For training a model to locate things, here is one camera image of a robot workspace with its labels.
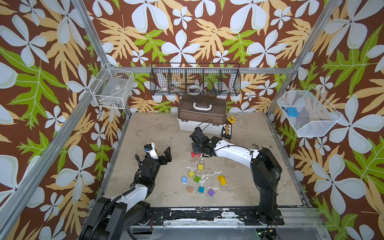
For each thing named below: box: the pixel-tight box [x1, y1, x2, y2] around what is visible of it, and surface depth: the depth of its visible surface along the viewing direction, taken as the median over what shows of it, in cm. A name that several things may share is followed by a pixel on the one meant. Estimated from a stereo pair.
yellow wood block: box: [217, 175, 227, 186], surface depth 87 cm
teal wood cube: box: [197, 186, 205, 194], surface depth 85 cm
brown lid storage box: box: [177, 94, 227, 135], surface depth 97 cm
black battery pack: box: [221, 121, 232, 139], surface depth 110 cm
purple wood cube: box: [207, 189, 216, 197], surface depth 84 cm
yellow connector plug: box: [227, 116, 236, 124], surface depth 117 cm
